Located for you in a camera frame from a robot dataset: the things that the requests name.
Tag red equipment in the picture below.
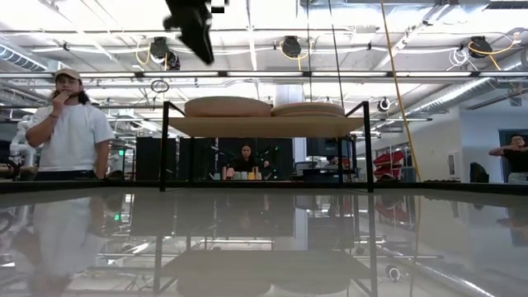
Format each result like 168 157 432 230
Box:
372 149 406 180

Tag pale peach plate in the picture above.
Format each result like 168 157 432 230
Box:
184 96 272 110

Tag black office chair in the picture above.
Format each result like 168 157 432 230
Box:
469 162 490 184

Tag beige plate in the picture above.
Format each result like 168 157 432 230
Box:
185 106 272 118

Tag yellow hanging cable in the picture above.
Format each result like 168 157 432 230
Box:
379 0 422 183

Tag light grey plate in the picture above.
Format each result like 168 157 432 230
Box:
279 111 344 119

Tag white robot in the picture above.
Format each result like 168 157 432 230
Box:
9 115 37 167

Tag thin black hanging cable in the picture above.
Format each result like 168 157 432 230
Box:
306 0 312 102

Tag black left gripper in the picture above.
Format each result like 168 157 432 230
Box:
163 0 215 66

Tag wooden shelf with black legs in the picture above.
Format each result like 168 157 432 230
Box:
159 101 375 194

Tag black partition panels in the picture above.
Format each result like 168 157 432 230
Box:
134 136 295 182

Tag cups on distant table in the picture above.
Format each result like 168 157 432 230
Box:
212 166 264 182

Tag terracotta plate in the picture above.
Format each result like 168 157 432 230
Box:
271 101 346 116

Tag person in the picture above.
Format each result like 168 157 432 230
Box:
225 144 270 182
25 68 116 182
488 134 528 186

